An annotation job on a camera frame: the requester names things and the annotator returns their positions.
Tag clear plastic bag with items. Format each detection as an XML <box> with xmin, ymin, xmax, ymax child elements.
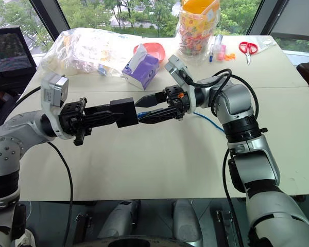
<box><xmin>39</xmin><ymin>26</ymin><xmax>135</xmax><ymax>78</ymax></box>

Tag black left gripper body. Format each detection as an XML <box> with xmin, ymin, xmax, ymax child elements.
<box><xmin>58</xmin><ymin>97</ymin><xmax>93</xmax><ymax>147</ymax></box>

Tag red handled scissors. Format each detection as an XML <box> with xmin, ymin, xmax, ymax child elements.
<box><xmin>238</xmin><ymin>41</ymin><xmax>259</xmax><ymax>65</ymax></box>

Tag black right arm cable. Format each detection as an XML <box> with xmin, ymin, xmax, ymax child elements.
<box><xmin>186</xmin><ymin>68</ymin><xmax>260</xmax><ymax>247</ymax></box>

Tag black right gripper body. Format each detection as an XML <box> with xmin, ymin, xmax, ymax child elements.
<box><xmin>164</xmin><ymin>85</ymin><xmax>190</xmax><ymax>120</ymax></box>

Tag clear plastic tube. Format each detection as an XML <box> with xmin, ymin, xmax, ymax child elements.
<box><xmin>212</xmin><ymin>33</ymin><xmax>224</xmax><ymax>54</ymax></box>

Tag bag of colourful toys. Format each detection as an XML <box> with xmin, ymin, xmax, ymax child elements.
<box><xmin>175</xmin><ymin>0</ymin><xmax>221</xmax><ymax>62</ymax></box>

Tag purple tissue box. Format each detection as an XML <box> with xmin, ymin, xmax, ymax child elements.
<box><xmin>121</xmin><ymin>43</ymin><xmax>161</xmax><ymax>91</ymax></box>

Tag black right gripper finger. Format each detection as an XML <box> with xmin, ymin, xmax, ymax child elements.
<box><xmin>134</xmin><ymin>91</ymin><xmax>168</xmax><ymax>109</ymax></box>
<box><xmin>138</xmin><ymin>107</ymin><xmax>180</xmax><ymax>126</ymax></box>

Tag pink plastic bowl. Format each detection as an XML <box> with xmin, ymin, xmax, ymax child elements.
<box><xmin>133</xmin><ymin>42</ymin><xmax>166</xmax><ymax>63</ymax></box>

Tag clear flat plastic bag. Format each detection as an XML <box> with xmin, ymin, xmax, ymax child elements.
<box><xmin>253</xmin><ymin>35</ymin><xmax>278</xmax><ymax>51</ymax></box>

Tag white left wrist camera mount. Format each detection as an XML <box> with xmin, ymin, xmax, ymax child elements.
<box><xmin>40</xmin><ymin>72</ymin><xmax>76</xmax><ymax>141</ymax></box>

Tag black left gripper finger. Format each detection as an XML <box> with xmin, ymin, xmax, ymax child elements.
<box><xmin>84</xmin><ymin>103</ymin><xmax>112</xmax><ymax>115</ymax></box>
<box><xmin>84</xmin><ymin>112</ymin><xmax>119</xmax><ymax>128</ymax></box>

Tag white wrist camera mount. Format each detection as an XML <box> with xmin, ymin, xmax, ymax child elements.
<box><xmin>164</xmin><ymin>54</ymin><xmax>197</xmax><ymax>114</ymax></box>
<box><xmin>40</xmin><ymin>72</ymin><xmax>76</xmax><ymax>141</ymax></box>

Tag black window frame bar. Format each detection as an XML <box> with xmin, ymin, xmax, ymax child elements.
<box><xmin>28</xmin><ymin>0</ymin><xmax>71</xmax><ymax>41</ymax></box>
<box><xmin>245</xmin><ymin>0</ymin><xmax>272</xmax><ymax>36</ymax></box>

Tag pink small toy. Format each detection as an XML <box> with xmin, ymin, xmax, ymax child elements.
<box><xmin>216</xmin><ymin>44</ymin><xmax>227</xmax><ymax>62</ymax></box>

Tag black office chair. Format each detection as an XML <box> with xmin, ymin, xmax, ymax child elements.
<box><xmin>0</xmin><ymin>25</ymin><xmax>38</xmax><ymax>95</ymax></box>

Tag blue Ethernet cable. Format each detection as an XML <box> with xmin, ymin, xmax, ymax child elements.
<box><xmin>136</xmin><ymin>111</ymin><xmax>226</xmax><ymax>134</ymax></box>

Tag silver rounded robot leg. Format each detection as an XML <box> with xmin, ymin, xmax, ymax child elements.
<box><xmin>171</xmin><ymin>199</ymin><xmax>204</xmax><ymax>247</ymax></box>
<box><xmin>97</xmin><ymin>199</ymin><xmax>142</xmax><ymax>239</ymax></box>

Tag small black box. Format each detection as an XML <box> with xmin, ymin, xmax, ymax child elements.
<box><xmin>110</xmin><ymin>97</ymin><xmax>140</xmax><ymax>129</ymax></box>

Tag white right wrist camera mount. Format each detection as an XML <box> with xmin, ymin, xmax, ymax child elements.
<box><xmin>164</xmin><ymin>54</ymin><xmax>197</xmax><ymax>114</ymax></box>

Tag dark round robot waist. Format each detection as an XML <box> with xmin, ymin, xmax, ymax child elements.
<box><xmin>74</xmin><ymin>235</ymin><xmax>194</xmax><ymax>247</ymax></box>

